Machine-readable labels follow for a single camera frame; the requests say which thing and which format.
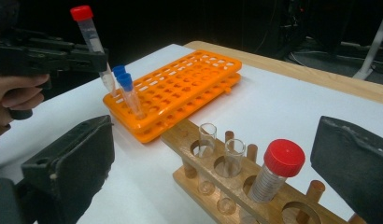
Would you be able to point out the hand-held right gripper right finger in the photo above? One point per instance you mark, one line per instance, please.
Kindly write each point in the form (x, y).
(357, 168)

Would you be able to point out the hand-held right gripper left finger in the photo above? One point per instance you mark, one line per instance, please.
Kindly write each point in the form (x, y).
(74, 165)

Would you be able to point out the blue cap plastic tube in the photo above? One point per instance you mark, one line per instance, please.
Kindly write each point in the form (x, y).
(124, 81)
(118, 70)

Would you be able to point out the red cap plastic tube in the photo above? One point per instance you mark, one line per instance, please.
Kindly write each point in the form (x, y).
(284, 157)
(81, 13)

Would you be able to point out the orange plastic tube rack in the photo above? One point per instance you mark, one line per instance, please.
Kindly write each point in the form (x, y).
(139, 126)

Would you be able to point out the wooden test tube rack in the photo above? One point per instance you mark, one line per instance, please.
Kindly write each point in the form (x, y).
(180, 140)

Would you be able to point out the clear glass test tube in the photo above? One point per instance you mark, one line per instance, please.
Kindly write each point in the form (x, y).
(234, 155)
(207, 140)

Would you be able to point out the white metal stand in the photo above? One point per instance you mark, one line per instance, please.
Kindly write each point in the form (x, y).
(375, 43)

